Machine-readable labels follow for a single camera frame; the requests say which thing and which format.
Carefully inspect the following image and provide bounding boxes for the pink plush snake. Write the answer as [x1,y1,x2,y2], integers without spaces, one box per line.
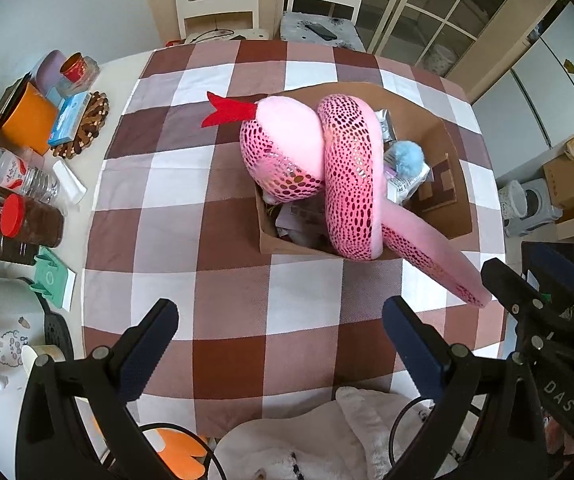
[201,92,491,308]

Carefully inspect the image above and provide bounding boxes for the grey stool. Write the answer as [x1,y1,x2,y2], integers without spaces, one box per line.
[498,179,562,237]

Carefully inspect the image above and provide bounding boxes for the small cardboard box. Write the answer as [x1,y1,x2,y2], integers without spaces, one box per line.
[543,155,574,209]

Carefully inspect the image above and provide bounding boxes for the paper cup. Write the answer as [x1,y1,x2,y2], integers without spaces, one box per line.
[22,344,65,376]

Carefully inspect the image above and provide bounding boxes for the orange plush piece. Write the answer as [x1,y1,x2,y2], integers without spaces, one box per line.
[144,428,207,480]

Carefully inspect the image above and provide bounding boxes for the green phone stand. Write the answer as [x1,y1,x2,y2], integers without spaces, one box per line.
[30,247,76,312]

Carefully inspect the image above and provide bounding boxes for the red lid jar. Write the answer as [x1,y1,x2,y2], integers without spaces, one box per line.
[0,194,65,248]

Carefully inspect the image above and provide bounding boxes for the purple snack bag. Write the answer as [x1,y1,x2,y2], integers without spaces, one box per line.
[383,163,431,205]

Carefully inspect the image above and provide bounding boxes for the white tube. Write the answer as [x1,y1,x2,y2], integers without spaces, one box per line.
[53,159,86,205]

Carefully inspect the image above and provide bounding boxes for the brown cardboard box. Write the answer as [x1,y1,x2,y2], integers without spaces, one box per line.
[253,80,475,261]

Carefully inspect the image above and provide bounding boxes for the blue pompom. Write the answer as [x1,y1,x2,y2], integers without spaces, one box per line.
[390,141,425,178]

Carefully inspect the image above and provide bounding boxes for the white lid dark jar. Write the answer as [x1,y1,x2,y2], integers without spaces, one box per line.
[0,228,39,266]

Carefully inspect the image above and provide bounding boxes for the white refrigerator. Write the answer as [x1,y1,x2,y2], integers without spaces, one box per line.
[473,3,574,183]

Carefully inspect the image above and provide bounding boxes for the clear water bottle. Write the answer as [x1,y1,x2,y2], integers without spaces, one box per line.
[0,148,60,206]

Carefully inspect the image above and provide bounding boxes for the woven brown trivet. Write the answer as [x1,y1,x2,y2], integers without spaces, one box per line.
[52,91,109,159]

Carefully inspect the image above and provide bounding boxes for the blue tissue box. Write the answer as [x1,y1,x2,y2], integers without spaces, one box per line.
[48,91,91,148]

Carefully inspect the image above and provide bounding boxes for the orange tin container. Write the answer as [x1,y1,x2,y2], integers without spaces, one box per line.
[0,74,58,155]

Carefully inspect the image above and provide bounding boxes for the red cap glass jar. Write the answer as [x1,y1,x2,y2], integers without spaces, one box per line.
[56,52,100,98]

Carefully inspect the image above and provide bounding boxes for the purple cup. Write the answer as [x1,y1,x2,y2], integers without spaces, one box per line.
[31,50,66,96]

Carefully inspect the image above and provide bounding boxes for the black smartphone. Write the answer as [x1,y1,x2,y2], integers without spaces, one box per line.
[304,23,338,41]

